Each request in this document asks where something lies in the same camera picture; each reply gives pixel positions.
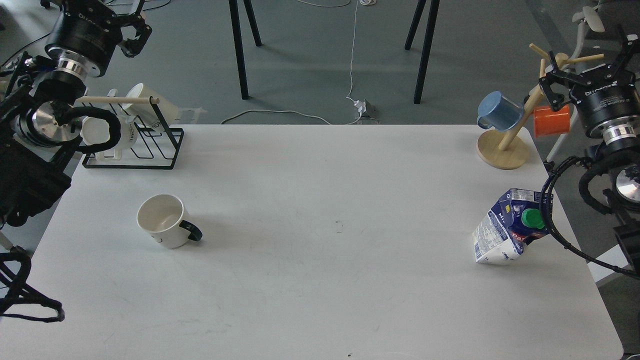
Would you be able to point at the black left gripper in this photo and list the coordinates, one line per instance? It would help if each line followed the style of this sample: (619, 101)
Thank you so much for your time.
(88, 31)

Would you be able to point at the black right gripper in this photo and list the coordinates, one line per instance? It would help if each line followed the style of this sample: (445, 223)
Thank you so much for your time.
(609, 96)

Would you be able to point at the white mug black handle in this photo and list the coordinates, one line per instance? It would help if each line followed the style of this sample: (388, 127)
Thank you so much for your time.
(165, 218)

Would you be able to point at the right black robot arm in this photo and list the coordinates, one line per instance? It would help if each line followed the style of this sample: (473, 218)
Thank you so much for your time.
(610, 185)

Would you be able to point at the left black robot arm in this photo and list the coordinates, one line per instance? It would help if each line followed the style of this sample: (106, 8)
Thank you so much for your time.
(41, 128)

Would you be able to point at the white cup on rack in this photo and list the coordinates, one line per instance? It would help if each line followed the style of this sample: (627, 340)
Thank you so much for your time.
(96, 131)

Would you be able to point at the blue white milk carton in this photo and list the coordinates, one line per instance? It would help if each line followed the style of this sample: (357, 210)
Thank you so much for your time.
(509, 226)

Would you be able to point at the orange mug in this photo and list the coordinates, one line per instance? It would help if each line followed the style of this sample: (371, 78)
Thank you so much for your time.
(550, 123)

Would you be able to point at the blue mug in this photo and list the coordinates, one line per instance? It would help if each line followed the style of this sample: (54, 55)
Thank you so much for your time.
(498, 112)

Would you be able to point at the black table leg left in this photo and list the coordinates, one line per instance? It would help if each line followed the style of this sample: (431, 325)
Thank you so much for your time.
(236, 31)

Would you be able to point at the black table leg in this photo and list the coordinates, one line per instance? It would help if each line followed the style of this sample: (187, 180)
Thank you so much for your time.
(236, 31)
(434, 6)

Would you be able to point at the wooden mug tree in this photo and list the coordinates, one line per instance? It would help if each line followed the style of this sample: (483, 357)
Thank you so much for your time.
(504, 150)

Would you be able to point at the black table leg right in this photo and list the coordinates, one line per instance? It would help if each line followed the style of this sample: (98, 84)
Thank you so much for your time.
(434, 6)

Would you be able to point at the white power plug adapter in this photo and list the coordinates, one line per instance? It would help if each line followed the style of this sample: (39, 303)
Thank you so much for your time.
(364, 109)

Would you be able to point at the black wire cup rack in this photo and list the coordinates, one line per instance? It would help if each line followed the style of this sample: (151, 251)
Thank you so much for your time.
(156, 148)

